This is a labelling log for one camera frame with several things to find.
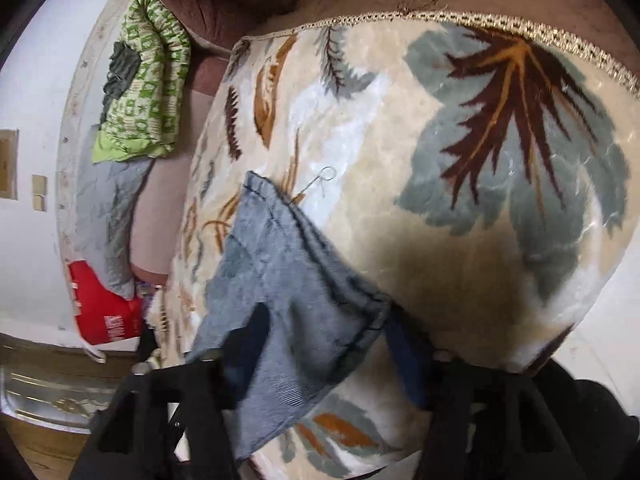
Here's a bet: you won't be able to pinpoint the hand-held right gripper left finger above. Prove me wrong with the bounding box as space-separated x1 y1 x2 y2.
67 304 274 480

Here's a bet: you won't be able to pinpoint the wooden furniture with gold trim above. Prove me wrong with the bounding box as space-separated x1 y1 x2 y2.
0 332 146 431

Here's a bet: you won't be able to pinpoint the green patterned cloth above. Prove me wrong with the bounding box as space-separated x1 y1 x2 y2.
91 0 193 163

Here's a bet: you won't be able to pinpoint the blue-grey denim pants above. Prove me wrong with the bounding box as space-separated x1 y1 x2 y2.
185 170 393 463

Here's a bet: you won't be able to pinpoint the red and white bag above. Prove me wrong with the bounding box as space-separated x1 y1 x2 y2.
67 260 146 361

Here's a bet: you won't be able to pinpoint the brown and pink sofa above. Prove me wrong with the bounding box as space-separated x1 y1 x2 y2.
112 0 311 283

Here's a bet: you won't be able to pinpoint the wall panel frame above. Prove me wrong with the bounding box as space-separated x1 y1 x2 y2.
0 129 20 201

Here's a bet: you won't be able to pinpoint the dark grey cloth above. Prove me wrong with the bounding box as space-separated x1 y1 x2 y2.
100 40 142 123

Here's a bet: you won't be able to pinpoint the grey quilted cover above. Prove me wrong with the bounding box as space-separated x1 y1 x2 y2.
72 125 153 298

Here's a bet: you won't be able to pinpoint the cream leaf print blanket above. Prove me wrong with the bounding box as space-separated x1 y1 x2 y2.
145 10 640 480

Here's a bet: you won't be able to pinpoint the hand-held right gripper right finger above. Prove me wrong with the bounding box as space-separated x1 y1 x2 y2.
384 305 593 480

